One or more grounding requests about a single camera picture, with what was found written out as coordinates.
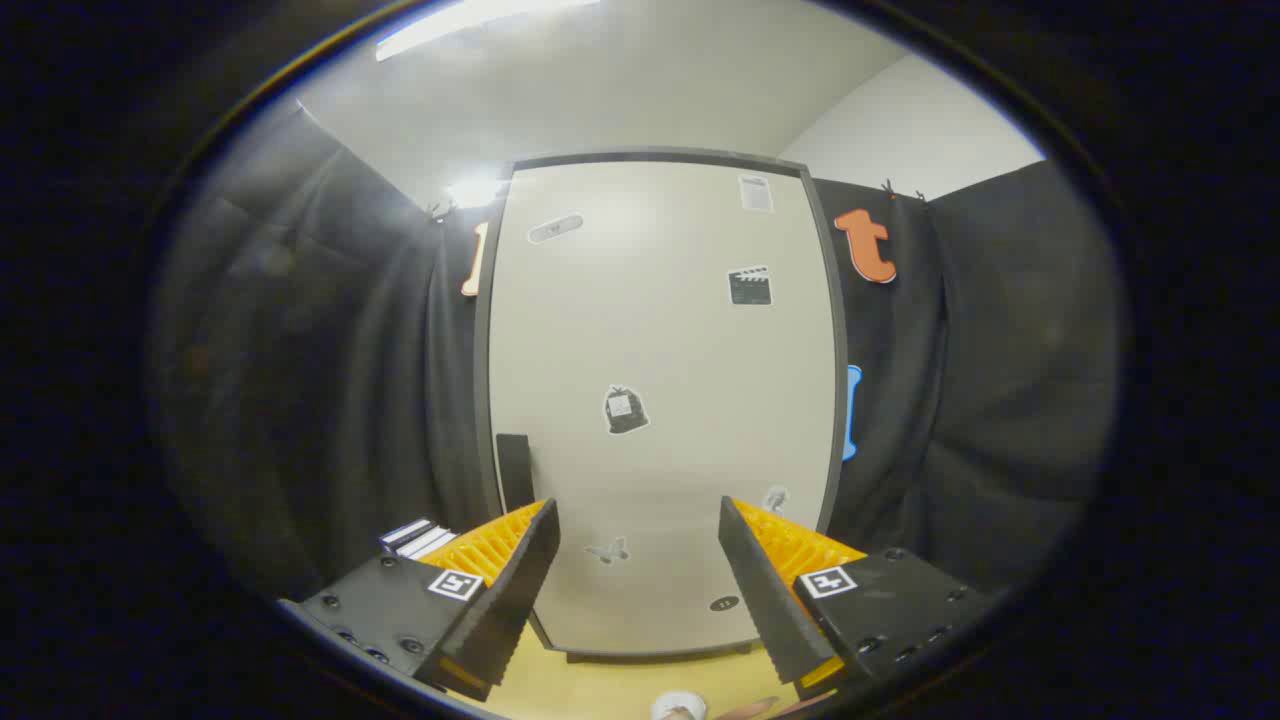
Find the grey shoe cabinet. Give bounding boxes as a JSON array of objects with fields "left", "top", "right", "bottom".
[{"left": 472, "top": 147, "right": 850, "bottom": 664}]

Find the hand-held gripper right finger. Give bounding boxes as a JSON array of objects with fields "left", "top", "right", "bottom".
[{"left": 718, "top": 495, "right": 991, "bottom": 701}]

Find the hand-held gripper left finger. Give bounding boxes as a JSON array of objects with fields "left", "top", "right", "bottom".
[{"left": 278, "top": 497, "right": 562, "bottom": 703}]

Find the black door handle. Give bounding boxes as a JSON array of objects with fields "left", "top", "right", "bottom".
[{"left": 497, "top": 434, "right": 536, "bottom": 513}]

